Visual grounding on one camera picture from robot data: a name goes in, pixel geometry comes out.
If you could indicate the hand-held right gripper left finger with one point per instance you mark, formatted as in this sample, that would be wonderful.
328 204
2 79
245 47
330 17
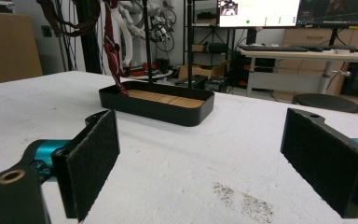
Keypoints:
90 161

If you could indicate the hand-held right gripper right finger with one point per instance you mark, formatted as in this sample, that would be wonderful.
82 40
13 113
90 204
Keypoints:
323 161

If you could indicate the black tray with wooden bottom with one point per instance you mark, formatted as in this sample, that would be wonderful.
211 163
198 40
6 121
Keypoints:
167 112

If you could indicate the round black stool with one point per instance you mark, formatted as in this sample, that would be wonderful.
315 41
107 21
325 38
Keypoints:
327 102

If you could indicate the light wooden desk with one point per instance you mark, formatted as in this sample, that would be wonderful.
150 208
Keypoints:
301 56

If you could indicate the thick black column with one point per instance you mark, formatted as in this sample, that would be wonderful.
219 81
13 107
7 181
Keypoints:
88 49

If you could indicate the black keyboard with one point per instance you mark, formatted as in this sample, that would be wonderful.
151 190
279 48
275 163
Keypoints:
332 47
273 48

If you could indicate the thin black stand pole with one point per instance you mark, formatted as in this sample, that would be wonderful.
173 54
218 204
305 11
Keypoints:
148 43
190 43

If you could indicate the open cardboard box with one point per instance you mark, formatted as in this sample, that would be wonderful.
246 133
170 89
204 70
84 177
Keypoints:
197 71

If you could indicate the brown board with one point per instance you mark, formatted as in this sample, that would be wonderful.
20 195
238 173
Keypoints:
9 46

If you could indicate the dark computer monitor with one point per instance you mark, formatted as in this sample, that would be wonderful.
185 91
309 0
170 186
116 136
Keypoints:
335 12

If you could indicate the bright white computer monitor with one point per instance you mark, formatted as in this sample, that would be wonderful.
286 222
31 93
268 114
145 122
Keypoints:
264 14

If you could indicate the black wall socket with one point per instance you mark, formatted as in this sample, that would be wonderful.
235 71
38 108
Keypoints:
46 30

